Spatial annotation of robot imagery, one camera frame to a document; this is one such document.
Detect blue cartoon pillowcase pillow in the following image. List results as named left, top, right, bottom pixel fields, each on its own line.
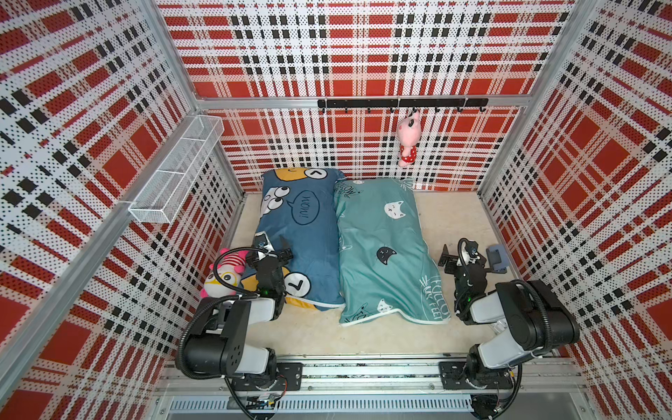
left=257, top=167, right=345, bottom=311

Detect green cat pillowcase pillow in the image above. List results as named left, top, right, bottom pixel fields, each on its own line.
left=334, top=178, right=451, bottom=326

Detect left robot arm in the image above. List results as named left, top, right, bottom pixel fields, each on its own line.
left=176, top=232, right=293, bottom=390

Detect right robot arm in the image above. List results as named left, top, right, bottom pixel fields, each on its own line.
left=439, top=238, right=580, bottom=390

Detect small grey blue device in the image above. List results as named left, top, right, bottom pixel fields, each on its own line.
left=486, top=244, right=510, bottom=274

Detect white plush doll yellow glasses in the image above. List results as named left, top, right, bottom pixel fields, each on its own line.
left=201, top=250, right=248, bottom=299

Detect pink hanging plush toy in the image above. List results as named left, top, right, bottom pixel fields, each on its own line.
left=397, top=110, right=422, bottom=168

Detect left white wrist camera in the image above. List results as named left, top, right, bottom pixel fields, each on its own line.
left=253, top=231, right=274, bottom=252

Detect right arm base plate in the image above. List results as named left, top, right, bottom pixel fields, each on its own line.
left=439, top=360, right=514, bottom=390

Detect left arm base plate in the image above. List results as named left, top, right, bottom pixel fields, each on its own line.
left=232, top=362, right=304, bottom=392

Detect white wire mesh basket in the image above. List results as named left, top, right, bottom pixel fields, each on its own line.
left=129, top=115, right=224, bottom=224

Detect black hook rail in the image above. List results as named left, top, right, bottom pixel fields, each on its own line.
left=317, top=97, right=489, bottom=111

